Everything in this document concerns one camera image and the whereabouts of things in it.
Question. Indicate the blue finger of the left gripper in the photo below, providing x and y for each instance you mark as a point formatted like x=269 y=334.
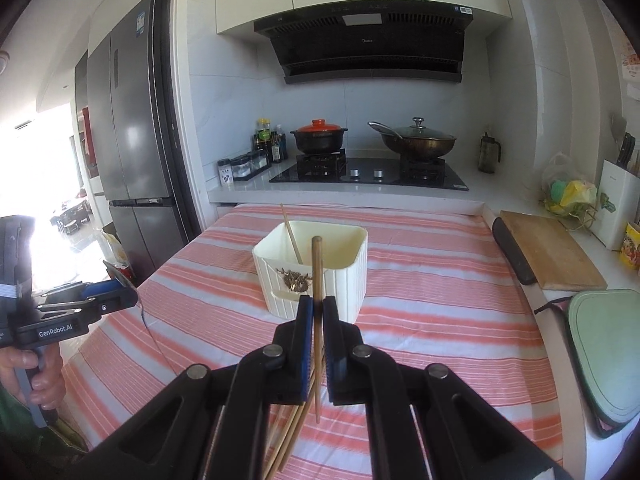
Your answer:
x=68 y=304
x=102 y=288

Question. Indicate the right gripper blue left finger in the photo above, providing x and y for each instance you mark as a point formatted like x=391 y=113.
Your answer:
x=211 y=424

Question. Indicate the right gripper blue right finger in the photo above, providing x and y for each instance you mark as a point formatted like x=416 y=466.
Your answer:
x=425 y=423

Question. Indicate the wooden chopstick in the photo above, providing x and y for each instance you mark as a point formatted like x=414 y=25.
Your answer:
x=297 y=424
x=317 y=296
x=270 y=468
x=291 y=235

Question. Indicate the person's left hand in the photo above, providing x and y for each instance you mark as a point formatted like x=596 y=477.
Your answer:
x=48 y=385

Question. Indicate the pink striped tablecloth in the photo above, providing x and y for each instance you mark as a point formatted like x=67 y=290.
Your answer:
x=424 y=288

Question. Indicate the grey refrigerator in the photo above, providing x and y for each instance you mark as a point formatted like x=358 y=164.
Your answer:
x=131 y=144

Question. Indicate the spice jar rack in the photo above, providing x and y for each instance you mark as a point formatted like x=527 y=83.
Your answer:
x=242 y=167

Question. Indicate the green cutting board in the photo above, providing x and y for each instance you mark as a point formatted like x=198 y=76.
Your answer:
x=602 y=329

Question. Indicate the wooden cutting board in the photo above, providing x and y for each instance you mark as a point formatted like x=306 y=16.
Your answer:
x=541 y=251

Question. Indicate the sauce bottles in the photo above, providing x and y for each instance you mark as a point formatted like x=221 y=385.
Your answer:
x=272 y=141

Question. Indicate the black gas stove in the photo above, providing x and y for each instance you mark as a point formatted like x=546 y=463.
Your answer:
x=338 y=168

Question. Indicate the yellow green bag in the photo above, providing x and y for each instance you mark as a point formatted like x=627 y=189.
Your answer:
x=567 y=193

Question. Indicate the yellow snack packet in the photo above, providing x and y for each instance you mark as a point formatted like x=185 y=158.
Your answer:
x=630 y=247

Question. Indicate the black pot red lid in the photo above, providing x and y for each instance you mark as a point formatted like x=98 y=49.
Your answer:
x=319 y=138

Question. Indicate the dark glass kettle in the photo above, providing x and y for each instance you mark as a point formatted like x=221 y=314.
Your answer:
x=490 y=154

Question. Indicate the wok with glass lid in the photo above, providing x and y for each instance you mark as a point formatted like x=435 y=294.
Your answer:
x=415 y=142

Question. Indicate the white knife block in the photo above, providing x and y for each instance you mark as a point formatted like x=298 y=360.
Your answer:
x=617 y=204

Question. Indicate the black range hood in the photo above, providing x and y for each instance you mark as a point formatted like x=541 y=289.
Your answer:
x=369 y=39

